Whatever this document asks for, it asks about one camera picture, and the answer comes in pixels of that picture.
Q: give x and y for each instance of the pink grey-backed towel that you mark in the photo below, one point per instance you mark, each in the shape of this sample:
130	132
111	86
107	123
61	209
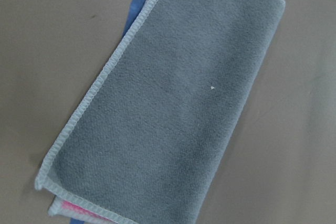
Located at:
146	140

